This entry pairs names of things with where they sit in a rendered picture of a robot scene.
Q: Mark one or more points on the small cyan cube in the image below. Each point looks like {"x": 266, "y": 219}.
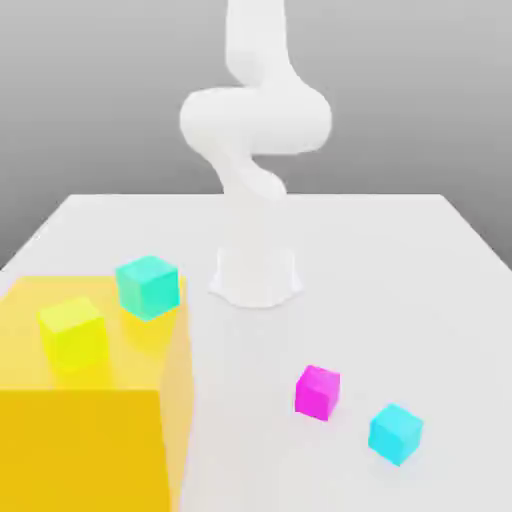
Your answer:
{"x": 395, "y": 435}

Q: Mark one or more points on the small yellow cube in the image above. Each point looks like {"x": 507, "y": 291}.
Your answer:
{"x": 74, "y": 336}

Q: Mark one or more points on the large yellow box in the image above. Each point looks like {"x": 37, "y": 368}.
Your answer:
{"x": 80, "y": 448}

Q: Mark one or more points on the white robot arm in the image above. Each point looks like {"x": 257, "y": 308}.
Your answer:
{"x": 256, "y": 120}

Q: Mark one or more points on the small magenta cube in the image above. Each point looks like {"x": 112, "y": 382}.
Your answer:
{"x": 316, "y": 394}

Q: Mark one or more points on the small teal cube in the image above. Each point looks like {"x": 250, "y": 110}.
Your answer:
{"x": 148, "y": 288}

